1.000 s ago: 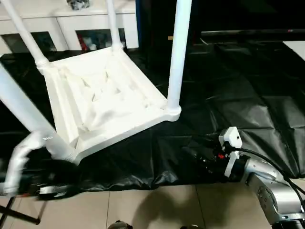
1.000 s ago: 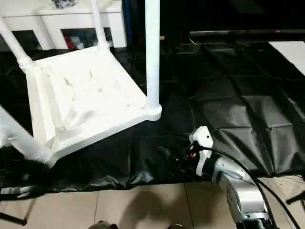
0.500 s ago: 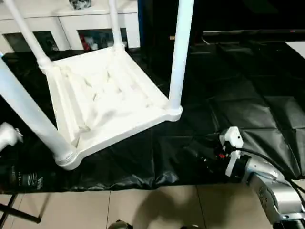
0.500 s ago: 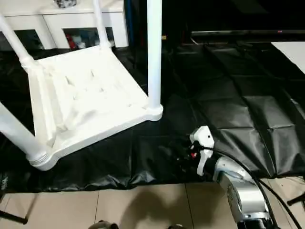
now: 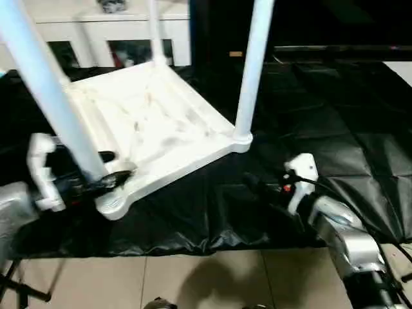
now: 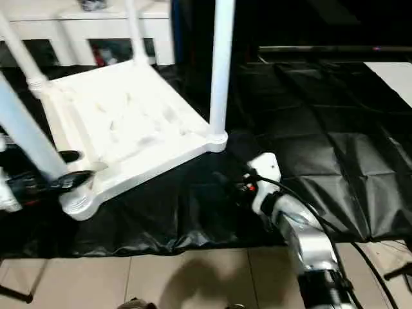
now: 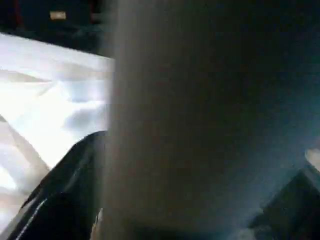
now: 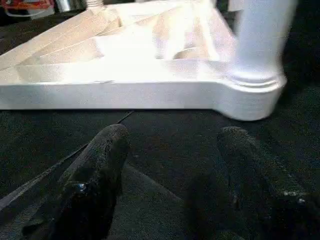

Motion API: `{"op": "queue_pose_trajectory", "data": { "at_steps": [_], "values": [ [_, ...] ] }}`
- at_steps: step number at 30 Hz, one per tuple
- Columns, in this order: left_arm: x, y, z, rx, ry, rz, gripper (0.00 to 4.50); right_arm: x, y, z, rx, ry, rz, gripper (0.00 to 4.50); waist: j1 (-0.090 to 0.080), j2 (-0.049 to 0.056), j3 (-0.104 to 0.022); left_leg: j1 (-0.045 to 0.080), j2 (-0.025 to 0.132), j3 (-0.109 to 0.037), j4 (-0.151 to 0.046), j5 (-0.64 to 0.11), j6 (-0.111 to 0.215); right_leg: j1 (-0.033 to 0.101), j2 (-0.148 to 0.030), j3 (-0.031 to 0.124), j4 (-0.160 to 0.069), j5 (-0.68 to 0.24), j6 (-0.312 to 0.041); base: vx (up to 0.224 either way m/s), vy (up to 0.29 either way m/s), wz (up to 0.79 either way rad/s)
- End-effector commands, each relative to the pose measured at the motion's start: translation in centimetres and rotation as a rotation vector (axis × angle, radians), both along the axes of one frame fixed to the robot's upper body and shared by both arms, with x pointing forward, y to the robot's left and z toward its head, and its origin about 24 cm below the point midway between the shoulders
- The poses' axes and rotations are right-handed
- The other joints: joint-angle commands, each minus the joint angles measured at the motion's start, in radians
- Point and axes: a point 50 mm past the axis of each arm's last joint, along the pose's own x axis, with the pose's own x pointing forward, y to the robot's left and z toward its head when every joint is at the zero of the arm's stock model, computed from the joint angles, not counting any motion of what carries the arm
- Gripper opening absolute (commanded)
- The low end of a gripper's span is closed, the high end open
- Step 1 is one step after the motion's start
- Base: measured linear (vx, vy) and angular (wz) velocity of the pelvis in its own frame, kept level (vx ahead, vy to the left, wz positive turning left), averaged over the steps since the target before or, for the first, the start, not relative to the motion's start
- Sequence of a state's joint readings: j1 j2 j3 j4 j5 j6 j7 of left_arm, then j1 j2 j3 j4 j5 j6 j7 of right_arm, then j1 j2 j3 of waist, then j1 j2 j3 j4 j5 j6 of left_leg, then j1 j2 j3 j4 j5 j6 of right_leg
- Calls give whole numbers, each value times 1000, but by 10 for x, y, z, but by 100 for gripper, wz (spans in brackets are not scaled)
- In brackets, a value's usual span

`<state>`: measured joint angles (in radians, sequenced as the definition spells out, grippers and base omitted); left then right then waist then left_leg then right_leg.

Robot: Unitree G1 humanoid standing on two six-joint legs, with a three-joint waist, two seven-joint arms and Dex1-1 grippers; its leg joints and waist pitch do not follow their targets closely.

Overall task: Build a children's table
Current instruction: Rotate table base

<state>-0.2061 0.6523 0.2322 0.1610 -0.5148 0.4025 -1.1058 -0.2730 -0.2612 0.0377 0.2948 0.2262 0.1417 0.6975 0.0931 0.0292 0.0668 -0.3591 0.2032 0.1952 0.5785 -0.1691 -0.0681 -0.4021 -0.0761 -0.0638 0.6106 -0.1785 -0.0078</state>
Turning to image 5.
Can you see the white plastic table top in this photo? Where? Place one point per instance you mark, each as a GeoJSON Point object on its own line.
{"type": "Point", "coordinates": [154, 122]}

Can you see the white plastic table leg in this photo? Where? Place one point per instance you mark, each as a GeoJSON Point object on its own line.
{"type": "Point", "coordinates": [157, 32]}
{"type": "Point", "coordinates": [51, 90]}
{"type": "Point", "coordinates": [252, 71]}

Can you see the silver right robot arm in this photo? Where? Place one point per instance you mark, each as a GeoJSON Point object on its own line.
{"type": "Point", "coordinates": [351, 248]}

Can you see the black mat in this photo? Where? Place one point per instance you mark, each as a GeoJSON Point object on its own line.
{"type": "Point", "coordinates": [309, 141]}

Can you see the grey robot foot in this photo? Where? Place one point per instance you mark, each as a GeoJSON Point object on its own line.
{"type": "Point", "coordinates": [255, 306]}
{"type": "Point", "coordinates": [159, 304]}

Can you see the small yellow tag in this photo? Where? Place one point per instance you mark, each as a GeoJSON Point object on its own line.
{"type": "Point", "coordinates": [236, 54]}

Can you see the white cabinet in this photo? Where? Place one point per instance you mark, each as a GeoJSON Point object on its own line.
{"type": "Point", "coordinates": [103, 26]}

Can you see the grey object on cabinet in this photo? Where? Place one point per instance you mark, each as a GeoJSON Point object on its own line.
{"type": "Point", "coordinates": [112, 5]}

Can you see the white flat board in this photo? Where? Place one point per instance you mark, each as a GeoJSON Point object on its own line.
{"type": "Point", "coordinates": [400, 72]}

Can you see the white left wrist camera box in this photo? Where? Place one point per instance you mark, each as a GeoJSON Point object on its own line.
{"type": "Point", "coordinates": [42, 170]}

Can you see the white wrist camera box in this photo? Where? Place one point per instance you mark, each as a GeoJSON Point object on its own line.
{"type": "Point", "coordinates": [301, 168]}
{"type": "Point", "coordinates": [42, 170]}

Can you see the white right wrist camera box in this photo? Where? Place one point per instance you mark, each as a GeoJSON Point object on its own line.
{"type": "Point", "coordinates": [301, 168]}

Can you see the black folding table frame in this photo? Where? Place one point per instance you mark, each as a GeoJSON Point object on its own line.
{"type": "Point", "coordinates": [22, 286]}

